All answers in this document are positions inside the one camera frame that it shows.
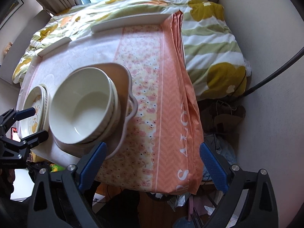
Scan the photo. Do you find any white duck outline plate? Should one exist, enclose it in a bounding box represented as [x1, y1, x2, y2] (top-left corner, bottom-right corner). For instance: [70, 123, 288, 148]
[20, 84, 51, 138]

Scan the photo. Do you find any pink plastic divided tray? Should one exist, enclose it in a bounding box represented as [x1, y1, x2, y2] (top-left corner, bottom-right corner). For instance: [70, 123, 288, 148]
[53, 63, 138, 160]

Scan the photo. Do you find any white ribbed bowl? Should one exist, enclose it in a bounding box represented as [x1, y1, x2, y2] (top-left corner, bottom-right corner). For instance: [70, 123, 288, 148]
[49, 67, 114, 145]

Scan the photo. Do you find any cream duck bowl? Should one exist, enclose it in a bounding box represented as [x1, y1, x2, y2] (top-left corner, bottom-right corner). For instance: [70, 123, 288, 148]
[80, 77, 121, 144]

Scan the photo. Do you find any orange patterned cloth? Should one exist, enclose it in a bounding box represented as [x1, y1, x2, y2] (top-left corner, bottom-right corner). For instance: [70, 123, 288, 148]
[96, 11, 203, 194]

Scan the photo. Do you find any small plush toy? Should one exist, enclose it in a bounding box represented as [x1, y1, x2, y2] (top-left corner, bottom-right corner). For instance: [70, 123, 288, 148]
[3, 42, 13, 58]

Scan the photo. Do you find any grey headboard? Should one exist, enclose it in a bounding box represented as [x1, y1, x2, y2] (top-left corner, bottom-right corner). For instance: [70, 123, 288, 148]
[1, 10, 51, 88]

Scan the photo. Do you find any floral green striped duvet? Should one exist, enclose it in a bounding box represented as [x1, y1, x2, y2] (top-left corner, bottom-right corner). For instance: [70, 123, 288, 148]
[11, 0, 251, 100]

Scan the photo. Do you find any white floral tablecloth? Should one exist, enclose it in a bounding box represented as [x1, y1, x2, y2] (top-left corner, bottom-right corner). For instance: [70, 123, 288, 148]
[17, 28, 123, 162]

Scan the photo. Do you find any framed houses picture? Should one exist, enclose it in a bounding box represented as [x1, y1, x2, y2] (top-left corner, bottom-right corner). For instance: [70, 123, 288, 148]
[0, 0, 24, 29]

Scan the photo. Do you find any black clothes rack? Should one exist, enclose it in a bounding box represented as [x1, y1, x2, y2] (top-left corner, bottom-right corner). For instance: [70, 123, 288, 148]
[239, 47, 304, 99]

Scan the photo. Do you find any white table rail right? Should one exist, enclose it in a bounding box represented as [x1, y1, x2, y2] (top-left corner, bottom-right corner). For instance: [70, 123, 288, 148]
[91, 13, 171, 33]

